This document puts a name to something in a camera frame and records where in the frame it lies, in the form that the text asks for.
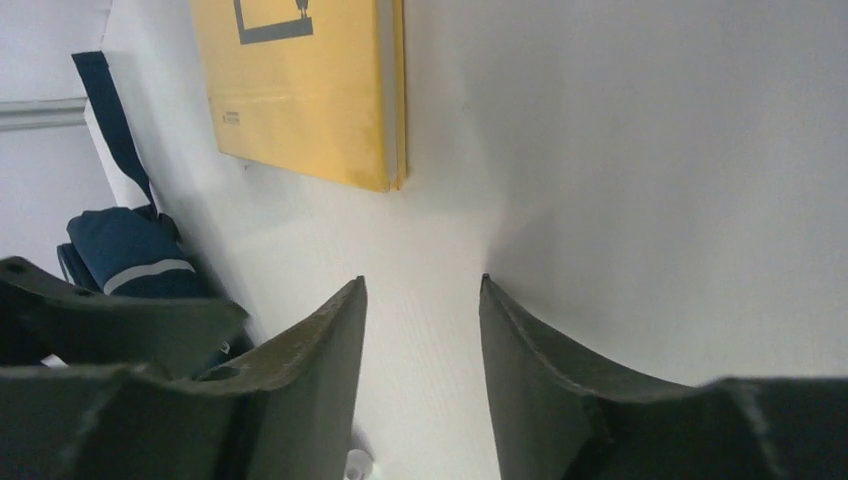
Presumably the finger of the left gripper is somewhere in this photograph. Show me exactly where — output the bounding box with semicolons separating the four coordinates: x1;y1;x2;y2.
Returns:
1;257;248;378

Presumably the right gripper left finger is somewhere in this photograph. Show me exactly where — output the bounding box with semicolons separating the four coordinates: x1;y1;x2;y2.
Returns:
1;278;367;479

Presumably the navy blue student backpack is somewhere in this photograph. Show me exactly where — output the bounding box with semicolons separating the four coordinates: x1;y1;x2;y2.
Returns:
55;51;256;379

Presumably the yellow Little Prince book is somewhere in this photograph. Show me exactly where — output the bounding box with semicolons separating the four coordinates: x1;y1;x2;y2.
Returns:
191;0;408;193

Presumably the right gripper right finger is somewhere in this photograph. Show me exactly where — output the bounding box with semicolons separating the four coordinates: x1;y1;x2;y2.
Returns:
479;276;847;479

